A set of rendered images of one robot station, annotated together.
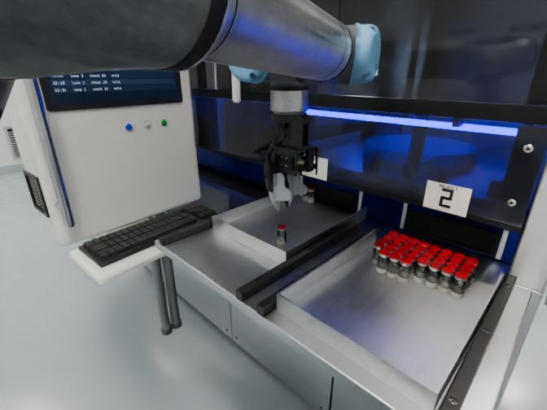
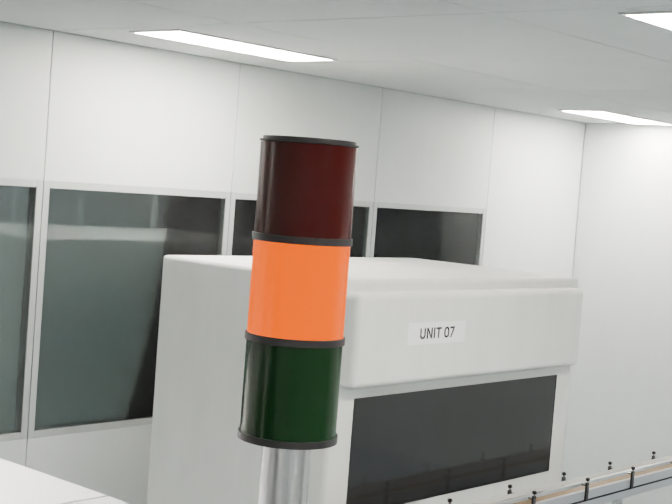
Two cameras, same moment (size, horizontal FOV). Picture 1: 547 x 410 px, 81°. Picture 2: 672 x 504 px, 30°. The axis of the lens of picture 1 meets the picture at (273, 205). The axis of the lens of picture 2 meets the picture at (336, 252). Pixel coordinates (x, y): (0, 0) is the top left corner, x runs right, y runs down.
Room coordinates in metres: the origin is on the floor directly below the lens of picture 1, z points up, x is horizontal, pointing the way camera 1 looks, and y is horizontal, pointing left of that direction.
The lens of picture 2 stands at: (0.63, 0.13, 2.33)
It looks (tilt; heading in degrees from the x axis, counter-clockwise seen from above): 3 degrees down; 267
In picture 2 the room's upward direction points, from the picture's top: 4 degrees clockwise
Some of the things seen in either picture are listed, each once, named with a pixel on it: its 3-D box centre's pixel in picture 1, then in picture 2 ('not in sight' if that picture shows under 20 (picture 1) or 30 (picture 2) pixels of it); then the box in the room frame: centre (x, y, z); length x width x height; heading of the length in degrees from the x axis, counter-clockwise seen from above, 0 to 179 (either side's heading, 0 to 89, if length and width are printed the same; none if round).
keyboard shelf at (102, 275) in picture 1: (152, 233); not in sight; (0.90, 0.38, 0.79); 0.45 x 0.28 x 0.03; 140
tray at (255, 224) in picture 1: (291, 217); not in sight; (0.79, -0.05, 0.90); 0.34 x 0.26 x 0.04; 136
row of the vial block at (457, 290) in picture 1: (415, 268); not in sight; (0.53, -0.28, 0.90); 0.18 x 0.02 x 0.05; 45
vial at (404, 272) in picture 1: (404, 270); not in sight; (0.52, -0.25, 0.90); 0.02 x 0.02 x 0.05
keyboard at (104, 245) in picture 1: (156, 228); not in sight; (0.88, 0.36, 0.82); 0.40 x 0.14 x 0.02; 140
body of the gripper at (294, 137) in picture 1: (291, 143); not in sight; (0.65, -0.04, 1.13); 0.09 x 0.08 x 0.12; 46
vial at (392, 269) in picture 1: (393, 265); not in sight; (0.54, -0.24, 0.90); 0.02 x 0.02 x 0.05
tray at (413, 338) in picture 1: (394, 290); not in sight; (0.47, -0.22, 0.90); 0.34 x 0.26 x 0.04; 135
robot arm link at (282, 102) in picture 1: (290, 102); not in sight; (0.66, -0.03, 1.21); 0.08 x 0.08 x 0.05
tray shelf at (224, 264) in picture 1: (328, 259); not in sight; (0.62, -0.12, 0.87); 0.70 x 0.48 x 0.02; 46
